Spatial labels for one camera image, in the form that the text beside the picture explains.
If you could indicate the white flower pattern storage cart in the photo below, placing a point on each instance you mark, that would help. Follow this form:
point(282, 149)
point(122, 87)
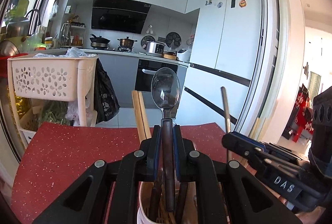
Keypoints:
point(52, 78)

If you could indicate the silver rice cooker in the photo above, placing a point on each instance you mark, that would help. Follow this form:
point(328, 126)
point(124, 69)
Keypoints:
point(155, 48)

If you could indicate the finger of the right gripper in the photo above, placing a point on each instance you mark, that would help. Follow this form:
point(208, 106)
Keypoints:
point(243, 146)

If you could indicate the black wok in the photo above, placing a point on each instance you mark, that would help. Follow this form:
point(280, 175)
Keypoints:
point(99, 42)

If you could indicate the dark handled metal spoon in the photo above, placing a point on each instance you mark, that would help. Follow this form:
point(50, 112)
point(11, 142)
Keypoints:
point(165, 90)
point(227, 119)
point(181, 200)
point(155, 200)

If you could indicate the bamboo chopstick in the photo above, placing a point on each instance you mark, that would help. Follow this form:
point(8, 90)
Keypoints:
point(138, 116)
point(144, 116)
point(253, 129)

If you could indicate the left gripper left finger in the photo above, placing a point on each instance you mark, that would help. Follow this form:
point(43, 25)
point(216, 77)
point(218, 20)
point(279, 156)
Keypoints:
point(106, 192)

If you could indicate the white utensil holder caddy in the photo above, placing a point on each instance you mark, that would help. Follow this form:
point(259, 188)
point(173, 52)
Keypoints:
point(210, 207)

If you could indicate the black range hood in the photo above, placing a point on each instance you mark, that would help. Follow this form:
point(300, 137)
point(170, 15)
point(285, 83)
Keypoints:
point(119, 15)

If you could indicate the black plastic bag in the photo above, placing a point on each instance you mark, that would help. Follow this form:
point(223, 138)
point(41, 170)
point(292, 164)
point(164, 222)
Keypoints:
point(105, 101)

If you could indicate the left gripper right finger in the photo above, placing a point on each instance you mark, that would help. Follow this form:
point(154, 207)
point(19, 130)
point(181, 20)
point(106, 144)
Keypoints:
point(226, 194)

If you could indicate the steel cooking pot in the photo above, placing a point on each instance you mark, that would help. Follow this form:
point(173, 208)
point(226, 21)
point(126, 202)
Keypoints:
point(126, 42)

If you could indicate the white refrigerator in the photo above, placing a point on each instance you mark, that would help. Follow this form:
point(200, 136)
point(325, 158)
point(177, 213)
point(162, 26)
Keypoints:
point(223, 54)

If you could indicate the person right hand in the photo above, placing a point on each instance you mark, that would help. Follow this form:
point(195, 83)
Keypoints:
point(305, 217)

